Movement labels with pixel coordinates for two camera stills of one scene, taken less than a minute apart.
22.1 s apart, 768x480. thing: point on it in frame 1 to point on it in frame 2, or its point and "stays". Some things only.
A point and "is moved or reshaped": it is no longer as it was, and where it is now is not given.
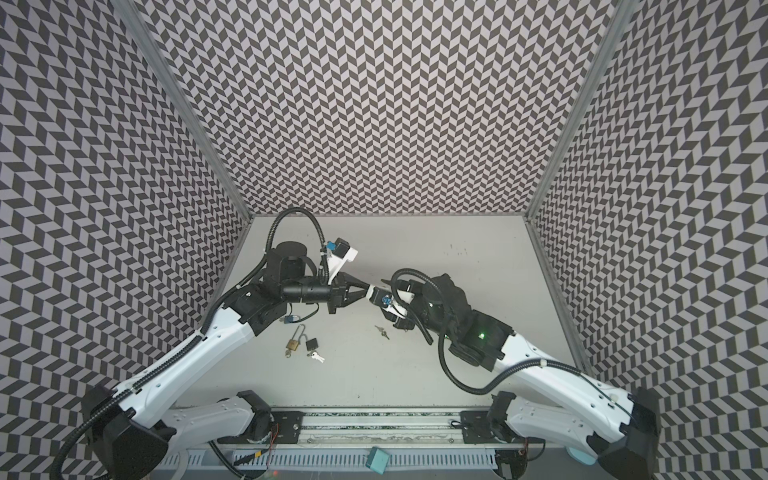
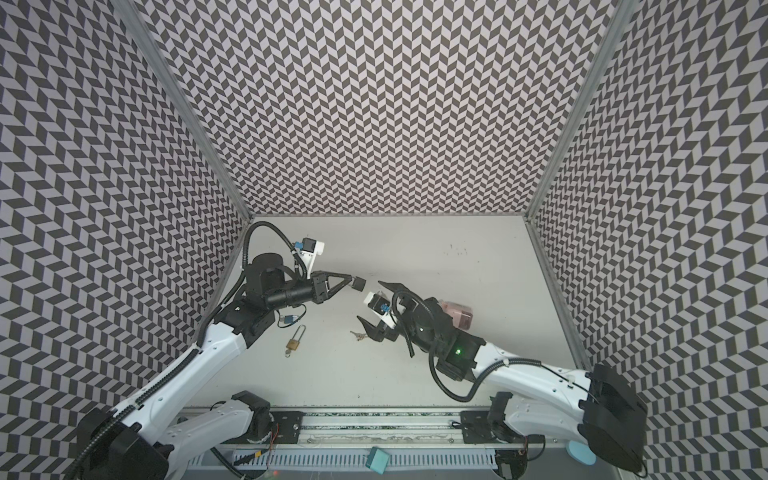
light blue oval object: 580,457 stays
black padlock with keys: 311,347 is moved or reshaped
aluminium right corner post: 618,18 stays
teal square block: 377,460 stays
